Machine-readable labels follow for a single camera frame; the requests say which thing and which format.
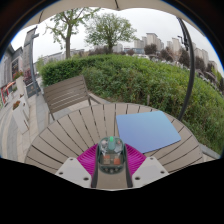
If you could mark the beige patio umbrella canopy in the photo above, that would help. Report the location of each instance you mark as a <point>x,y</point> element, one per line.
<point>100,4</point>

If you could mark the tree with bare trunk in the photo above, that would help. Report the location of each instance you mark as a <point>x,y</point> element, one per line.
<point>68,36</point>

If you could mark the green hedge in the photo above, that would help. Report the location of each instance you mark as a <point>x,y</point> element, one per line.
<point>133,80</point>

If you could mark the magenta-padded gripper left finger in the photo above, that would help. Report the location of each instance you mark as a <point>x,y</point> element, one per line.
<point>86,160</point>

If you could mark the tall grey sign pillar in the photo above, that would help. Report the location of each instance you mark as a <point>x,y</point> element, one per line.
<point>28,60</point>

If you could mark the brown slatted outdoor chair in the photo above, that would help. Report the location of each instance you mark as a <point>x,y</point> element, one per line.
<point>65,93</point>

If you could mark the transparent green computer mouse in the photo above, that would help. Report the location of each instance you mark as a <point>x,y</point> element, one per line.
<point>111,155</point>

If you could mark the round leafy tree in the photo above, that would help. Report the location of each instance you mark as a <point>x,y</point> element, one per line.
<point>108,30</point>

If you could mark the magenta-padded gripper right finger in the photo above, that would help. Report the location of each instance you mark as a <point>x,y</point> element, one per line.
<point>137,160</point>

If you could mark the distant apartment buildings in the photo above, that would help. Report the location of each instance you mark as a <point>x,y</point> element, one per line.
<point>200,55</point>

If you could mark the white planter with flowers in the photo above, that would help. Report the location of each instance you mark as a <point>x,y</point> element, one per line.
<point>20,116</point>

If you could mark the dark curved umbrella pole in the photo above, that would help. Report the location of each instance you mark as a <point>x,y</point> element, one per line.
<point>190,73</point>

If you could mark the blue square mouse pad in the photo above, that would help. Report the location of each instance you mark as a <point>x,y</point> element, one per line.
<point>148,130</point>

